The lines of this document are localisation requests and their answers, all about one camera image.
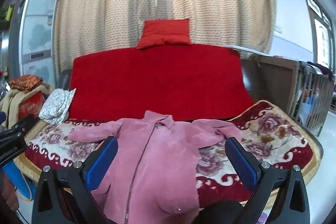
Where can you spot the dark clothes pile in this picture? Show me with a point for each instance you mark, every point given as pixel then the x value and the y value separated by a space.
pixel 321 70

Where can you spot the beige coat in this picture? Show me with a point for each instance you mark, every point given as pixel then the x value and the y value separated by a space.
pixel 10 106

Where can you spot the red pillow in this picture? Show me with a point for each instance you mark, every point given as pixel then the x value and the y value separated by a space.
pixel 165 32

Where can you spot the person's dark pants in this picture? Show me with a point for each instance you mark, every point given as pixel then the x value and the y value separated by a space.
pixel 220 212

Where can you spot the floral plush blanket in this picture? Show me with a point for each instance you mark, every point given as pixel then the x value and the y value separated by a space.
pixel 262 140

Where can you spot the white floral print refrigerator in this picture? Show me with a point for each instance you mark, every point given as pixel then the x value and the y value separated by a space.
pixel 36 29

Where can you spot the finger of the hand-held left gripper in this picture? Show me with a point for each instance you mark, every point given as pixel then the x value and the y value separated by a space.
pixel 19 124

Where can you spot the red plush blanket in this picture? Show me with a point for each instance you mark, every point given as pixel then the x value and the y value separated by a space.
pixel 157 82

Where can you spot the dotted beige curtain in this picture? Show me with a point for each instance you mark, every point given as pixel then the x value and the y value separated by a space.
pixel 118 3

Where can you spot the white patterned cloth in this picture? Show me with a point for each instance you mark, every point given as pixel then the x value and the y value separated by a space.
pixel 56 106

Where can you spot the wooden crib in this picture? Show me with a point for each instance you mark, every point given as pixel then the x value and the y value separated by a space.
pixel 273 77

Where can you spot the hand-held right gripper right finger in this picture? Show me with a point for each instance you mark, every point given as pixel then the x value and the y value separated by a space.
pixel 241 165

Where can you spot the white board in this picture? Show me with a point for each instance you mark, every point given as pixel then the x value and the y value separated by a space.
pixel 249 49

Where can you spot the white wall socket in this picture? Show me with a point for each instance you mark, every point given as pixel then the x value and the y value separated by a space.
pixel 278 29

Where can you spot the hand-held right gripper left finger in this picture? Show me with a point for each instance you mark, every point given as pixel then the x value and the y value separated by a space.
pixel 101 165

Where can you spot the wooden framed window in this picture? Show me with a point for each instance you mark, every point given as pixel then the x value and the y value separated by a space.
pixel 321 37

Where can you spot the yellow bottle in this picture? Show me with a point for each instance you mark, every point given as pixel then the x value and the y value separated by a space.
pixel 9 12

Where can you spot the orange patterned cloth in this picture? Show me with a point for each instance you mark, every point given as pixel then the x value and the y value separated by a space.
pixel 26 81

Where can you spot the blue bag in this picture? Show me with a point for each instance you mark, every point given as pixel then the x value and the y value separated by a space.
pixel 21 182

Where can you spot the red cardboard box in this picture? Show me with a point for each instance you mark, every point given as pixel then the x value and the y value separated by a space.
pixel 31 107

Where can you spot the person's left forearm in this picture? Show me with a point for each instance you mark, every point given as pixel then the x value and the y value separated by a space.
pixel 8 192

